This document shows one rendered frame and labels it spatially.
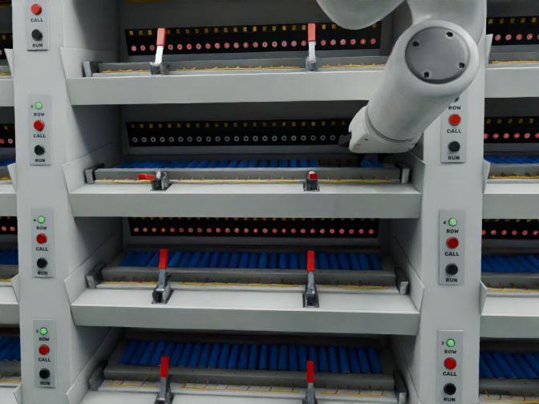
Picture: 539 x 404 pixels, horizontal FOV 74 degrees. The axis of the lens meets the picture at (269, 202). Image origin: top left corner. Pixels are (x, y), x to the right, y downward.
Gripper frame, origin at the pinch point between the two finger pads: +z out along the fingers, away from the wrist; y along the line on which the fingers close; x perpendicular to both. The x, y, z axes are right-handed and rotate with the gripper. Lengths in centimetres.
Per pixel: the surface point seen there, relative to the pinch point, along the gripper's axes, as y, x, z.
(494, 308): -19.5, 27.4, -0.2
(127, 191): 43.1, 8.9, -5.5
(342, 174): 5.6, 4.8, -1.7
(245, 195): 22.4, 9.4, -5.7
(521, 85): -22.3, -8.4, -8.0
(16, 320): 65, 32, -1
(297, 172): 13.6, 4.6, -1.9
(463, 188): -13.2, 8.1, -5.8
